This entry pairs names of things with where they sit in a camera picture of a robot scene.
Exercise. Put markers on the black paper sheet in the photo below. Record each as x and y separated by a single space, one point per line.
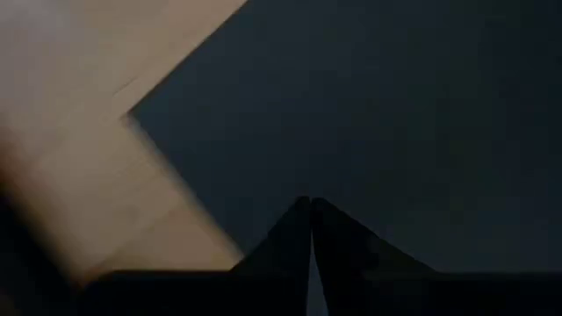
351 109

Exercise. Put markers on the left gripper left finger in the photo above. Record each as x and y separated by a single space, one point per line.
263 289

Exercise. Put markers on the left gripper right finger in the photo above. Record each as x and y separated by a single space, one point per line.
373 289

